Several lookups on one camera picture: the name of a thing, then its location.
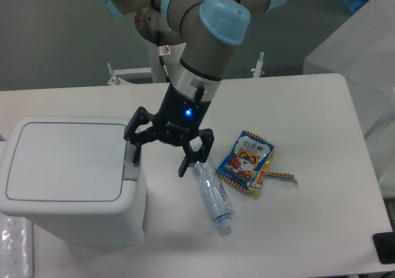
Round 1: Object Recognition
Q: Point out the translucent white plastic box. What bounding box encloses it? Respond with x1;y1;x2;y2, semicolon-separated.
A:
303;0;394;198

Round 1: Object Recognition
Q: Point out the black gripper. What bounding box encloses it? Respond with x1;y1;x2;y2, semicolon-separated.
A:
123;84;215;178

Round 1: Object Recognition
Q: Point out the blue cartoon snack bag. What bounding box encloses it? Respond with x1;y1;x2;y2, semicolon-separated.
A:
217;131;275;195

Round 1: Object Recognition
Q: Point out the black device at table edge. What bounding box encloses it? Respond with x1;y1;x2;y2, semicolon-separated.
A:
373;232;394;264

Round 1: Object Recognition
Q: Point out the clear plastic sheet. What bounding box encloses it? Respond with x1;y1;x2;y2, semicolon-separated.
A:
1;213;34;277

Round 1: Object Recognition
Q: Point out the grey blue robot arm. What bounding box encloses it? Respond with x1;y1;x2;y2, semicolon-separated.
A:
103;0;287;176

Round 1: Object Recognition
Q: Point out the white push-button trash can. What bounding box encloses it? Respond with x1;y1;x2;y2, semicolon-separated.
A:
1;116;147;246

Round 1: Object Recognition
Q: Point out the torn yellow blue wrapper strip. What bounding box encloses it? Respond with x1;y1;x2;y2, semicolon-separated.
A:
266;172;299;185

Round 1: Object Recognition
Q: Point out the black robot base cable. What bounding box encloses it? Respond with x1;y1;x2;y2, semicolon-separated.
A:
155;30;172;83

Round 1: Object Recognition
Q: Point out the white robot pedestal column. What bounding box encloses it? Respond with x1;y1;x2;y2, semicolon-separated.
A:
146;41;186;83

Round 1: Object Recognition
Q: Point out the crushed clear plastic bottle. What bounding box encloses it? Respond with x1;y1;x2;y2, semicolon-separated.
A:
189;157;233;236

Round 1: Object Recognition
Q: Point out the white pedestal base frame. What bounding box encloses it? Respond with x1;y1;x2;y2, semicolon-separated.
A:
107;51;265;86

